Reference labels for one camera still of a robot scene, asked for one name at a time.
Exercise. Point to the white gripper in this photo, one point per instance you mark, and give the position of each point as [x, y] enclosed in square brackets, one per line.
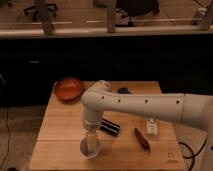
[91, 137]

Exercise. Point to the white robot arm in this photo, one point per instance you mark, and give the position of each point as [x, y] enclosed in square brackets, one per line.
[189, 109]

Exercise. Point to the orange ceramic bowl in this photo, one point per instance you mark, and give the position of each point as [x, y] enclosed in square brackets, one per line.
[68, 88]

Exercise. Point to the black striped box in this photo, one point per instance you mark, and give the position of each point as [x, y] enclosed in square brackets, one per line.
[110, 127]

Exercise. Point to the brown snack bar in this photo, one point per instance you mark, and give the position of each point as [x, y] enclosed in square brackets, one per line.
[140, 138]

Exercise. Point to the blue small object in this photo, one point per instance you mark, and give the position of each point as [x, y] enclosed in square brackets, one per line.
[123, 90]

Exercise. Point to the small clear bottle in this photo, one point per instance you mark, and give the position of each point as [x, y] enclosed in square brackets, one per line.
[151, 127]

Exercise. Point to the right office chair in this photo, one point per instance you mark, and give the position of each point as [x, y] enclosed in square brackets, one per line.
[134, 8]

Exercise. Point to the office chair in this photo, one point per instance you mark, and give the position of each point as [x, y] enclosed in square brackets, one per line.
[134, 8]
[40, 8]

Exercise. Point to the left office chair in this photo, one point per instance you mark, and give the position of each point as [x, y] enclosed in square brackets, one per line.
[40, 8]

